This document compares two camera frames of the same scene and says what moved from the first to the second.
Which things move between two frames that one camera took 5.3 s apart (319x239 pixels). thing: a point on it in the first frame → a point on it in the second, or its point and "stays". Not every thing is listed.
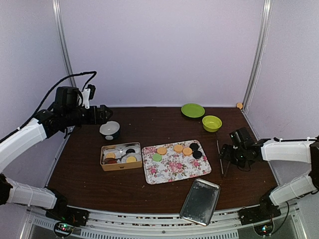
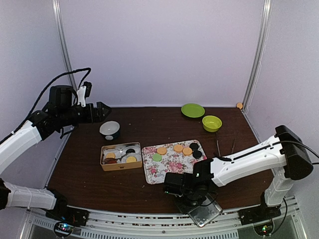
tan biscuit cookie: x=110 y=155 stays
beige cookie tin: x=120 y=156 stays
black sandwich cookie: x=130 y=150 stays
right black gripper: x=225 y=153 → x=184 y=209
